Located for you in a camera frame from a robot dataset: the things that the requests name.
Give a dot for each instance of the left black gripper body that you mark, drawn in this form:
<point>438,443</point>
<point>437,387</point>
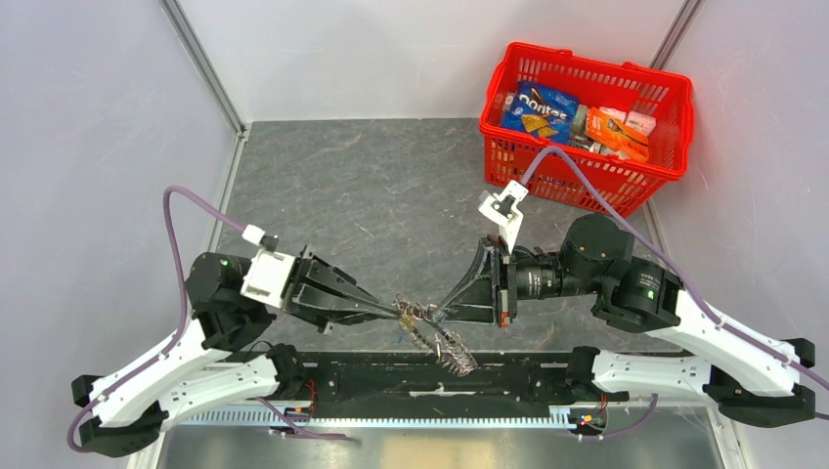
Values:
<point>296,277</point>

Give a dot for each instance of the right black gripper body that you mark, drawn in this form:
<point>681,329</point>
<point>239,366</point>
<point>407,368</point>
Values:
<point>506,282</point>

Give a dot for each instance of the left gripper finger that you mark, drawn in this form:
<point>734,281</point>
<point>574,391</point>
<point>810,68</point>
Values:
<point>351,312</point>
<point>343,293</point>

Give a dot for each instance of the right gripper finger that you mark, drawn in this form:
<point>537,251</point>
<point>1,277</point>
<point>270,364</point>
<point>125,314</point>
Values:
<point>466,309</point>
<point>476,280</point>

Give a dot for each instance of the round keyring disc with keys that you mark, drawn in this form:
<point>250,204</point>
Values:
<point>436,340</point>

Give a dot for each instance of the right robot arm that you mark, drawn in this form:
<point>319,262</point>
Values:
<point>752,379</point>

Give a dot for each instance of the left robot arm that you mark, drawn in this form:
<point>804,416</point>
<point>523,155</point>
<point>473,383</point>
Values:
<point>209,360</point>

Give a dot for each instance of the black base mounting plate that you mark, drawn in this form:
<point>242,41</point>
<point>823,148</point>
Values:
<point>374,385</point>

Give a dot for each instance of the blue Doritos bag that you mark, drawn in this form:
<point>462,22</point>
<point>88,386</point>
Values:
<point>541,111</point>

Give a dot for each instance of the orange snack box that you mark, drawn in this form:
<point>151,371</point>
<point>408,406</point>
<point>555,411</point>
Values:
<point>612,133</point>

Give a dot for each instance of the red plastic shopping basket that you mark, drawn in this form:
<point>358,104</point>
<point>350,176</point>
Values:
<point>615,89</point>

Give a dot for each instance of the pink small box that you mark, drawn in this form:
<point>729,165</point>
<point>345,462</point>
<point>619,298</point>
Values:
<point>641,123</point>

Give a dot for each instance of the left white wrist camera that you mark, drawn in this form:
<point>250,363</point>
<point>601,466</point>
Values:
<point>269,271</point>

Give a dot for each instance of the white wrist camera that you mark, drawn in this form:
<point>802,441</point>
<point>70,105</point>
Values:
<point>502,209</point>
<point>269,271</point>

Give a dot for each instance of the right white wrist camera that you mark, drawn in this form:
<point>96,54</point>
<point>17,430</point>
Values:
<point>502,209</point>

